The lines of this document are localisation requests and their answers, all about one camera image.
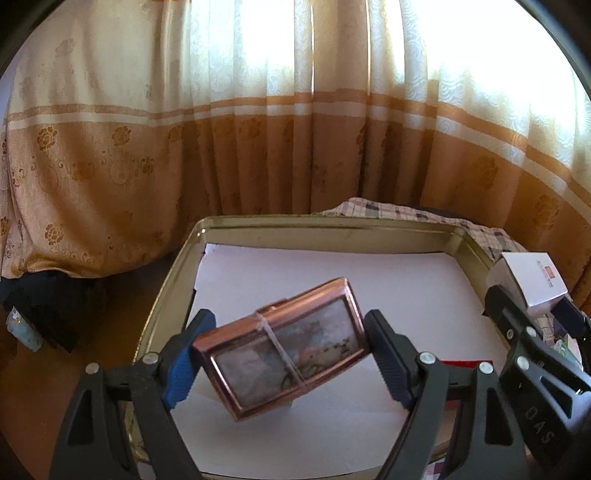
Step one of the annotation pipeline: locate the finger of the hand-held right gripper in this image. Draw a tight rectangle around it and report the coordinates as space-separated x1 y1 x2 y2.
484 285 550 370
554 298 591 344

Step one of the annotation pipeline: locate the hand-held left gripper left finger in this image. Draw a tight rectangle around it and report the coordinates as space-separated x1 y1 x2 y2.
48 308 218 480

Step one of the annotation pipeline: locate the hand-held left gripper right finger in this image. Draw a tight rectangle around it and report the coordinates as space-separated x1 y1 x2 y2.
364 309 529 480

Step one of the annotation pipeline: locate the small white cardboard box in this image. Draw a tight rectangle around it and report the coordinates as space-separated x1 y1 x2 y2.
486 251 568 319

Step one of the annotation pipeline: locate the copper framed rectangular box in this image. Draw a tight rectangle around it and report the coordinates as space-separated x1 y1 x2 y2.
193 277 370 422

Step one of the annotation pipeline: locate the metal tin tray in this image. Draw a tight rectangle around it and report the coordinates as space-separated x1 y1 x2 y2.
131 215 513 480

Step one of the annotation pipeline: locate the white paper liner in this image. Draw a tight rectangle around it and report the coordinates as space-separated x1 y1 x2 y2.
171 242 509 476

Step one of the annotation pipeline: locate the plaid tablecloth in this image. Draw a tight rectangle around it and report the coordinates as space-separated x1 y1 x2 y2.
318 198 585 480

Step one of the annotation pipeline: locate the dark cloth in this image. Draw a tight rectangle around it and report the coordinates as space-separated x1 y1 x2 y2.
0 270 93 354

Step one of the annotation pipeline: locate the pale blue container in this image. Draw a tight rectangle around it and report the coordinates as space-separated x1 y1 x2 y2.
7 307 42 352

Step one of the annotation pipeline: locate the beige floral curtain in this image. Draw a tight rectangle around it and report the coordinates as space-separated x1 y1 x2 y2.
0 0 591 305

